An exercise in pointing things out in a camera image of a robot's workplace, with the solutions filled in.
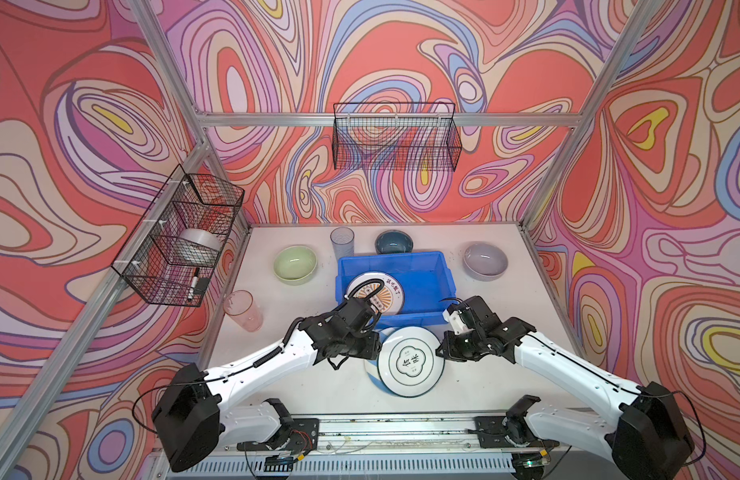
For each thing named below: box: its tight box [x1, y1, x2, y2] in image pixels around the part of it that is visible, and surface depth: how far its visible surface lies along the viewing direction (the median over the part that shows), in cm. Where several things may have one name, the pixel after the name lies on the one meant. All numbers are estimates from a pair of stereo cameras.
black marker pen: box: [187, 267, 200, 301], surface depth 74 cm
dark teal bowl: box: [375, 229, 414, 254], surface depth 110 cm
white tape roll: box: [173, 228, 222, 265], surface depth 73 cm
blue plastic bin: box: [335, 251, 457, 330], surface depth 102 cm
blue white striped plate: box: [364, 327, 401, 394], surface depth 84 cm
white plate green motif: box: [377, 326, 445, 398], surface depth 84 cm
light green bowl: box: [273, 245, 318, 285], surface depth 107 cm
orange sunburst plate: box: [346, 271, 404, 316], surface depth 98 cm
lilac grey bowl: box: [463, 242, 508, 281], surface depth 107 cm
